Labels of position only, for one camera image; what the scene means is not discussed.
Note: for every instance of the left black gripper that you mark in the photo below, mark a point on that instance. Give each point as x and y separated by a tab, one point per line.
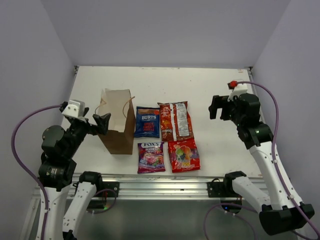
102	122

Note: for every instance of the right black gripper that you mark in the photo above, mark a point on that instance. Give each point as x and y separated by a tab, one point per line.
218	102

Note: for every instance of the brown paper bag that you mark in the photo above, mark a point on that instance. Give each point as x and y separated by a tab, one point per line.
119	138

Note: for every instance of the red Doritos chips bag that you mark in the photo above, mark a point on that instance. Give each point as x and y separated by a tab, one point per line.
175	122

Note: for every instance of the blue Burts chips bag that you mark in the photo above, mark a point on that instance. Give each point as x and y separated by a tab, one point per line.
147	123

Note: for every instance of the purple Fox's candy bag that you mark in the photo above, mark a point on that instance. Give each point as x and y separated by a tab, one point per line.
151	157

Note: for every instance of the red fruit candy bag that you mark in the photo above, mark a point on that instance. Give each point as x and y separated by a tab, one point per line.
184	156

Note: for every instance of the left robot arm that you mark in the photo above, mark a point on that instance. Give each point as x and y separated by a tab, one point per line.
56	222

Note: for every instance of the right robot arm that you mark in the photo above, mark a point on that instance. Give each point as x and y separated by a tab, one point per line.
281	209

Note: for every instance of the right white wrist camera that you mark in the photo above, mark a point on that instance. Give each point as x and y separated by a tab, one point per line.
237	88

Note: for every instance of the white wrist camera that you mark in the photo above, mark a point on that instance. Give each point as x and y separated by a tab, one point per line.
237	88
74	109

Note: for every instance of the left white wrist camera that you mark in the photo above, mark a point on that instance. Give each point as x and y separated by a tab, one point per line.
74	109

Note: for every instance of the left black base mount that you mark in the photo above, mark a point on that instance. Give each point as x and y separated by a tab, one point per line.
105	198

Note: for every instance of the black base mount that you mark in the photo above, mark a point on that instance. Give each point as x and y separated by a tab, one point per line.
105	198
221	188

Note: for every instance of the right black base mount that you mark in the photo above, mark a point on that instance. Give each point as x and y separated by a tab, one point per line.
221	188

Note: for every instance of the aluminium rail frame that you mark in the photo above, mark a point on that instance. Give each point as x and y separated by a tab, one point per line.
221	150

